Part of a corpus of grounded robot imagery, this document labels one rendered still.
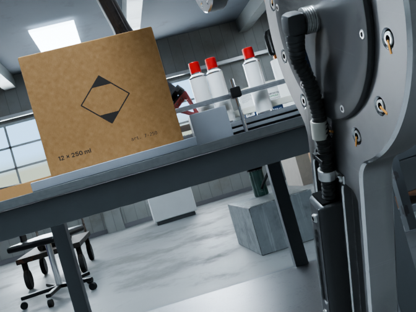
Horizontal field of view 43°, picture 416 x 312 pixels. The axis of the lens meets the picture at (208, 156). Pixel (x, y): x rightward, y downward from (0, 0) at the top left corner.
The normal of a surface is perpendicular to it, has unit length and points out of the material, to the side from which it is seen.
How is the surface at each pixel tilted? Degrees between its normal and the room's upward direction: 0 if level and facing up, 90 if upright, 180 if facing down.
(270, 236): 90
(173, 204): 90
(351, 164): 90
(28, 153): 90
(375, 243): 115
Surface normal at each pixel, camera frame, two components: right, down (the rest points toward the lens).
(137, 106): 0.17, -0.05
